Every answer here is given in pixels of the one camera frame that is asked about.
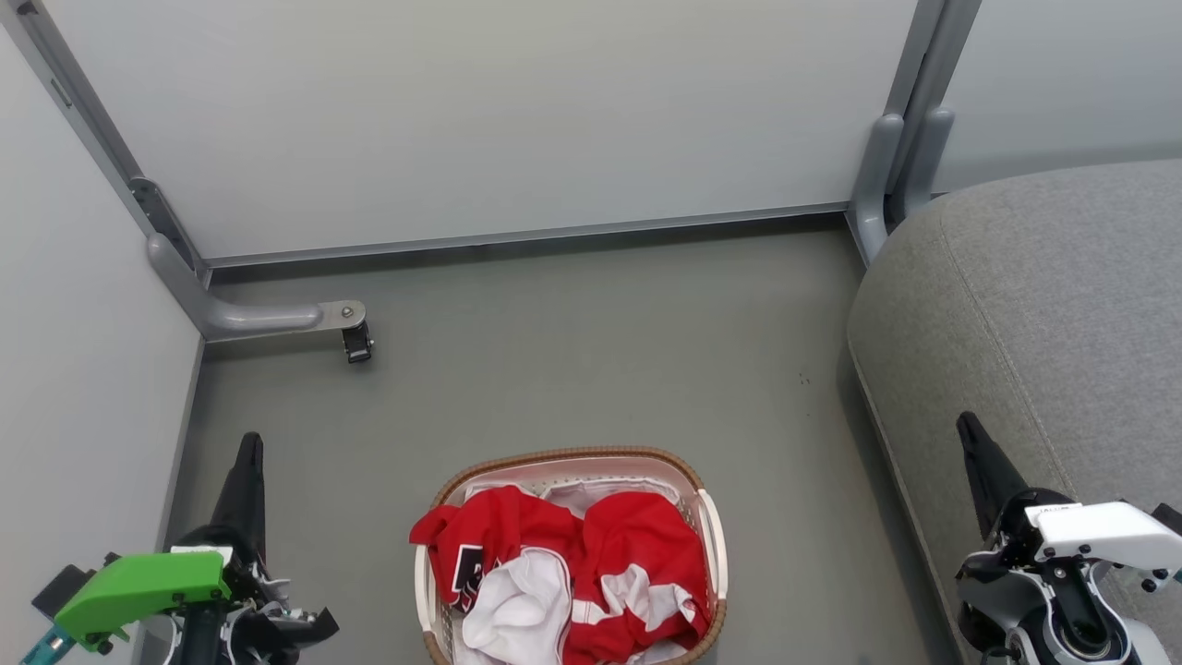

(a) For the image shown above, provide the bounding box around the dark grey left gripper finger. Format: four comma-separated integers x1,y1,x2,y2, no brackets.
211,431,269,561

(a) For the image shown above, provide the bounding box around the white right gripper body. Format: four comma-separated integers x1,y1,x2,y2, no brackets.
992,487,1182,593

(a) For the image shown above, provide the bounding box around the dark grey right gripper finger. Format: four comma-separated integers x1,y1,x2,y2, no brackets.
956,411,1029,539

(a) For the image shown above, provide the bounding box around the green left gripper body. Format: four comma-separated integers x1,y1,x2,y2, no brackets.
54,526,287,650

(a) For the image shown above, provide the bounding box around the red and white jersey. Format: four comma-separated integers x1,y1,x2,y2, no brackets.
409,486,715,665

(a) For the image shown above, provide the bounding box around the grey fabric sofa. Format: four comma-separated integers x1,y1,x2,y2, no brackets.
847,159,1182,665

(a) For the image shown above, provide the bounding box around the long grey partition foot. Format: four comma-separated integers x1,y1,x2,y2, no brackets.
146,232,367,342

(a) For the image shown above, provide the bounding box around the curved grey partition foot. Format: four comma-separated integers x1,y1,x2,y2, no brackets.
847,107,957,266

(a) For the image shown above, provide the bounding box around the white laundry basket brown rim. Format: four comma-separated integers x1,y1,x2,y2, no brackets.
413,446,730,665

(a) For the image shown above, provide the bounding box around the thin white cloth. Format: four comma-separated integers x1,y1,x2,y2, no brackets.
462,474,689,520

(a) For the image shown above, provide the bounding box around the teal cable connector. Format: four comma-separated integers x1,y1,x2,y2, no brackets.
18,626,77,665

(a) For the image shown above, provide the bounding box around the grey aluminium panel rail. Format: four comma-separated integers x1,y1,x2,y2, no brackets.
201,202,850,270

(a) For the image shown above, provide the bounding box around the grey partition post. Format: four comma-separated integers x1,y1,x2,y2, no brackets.
0,0,211,278
882,0,985,223

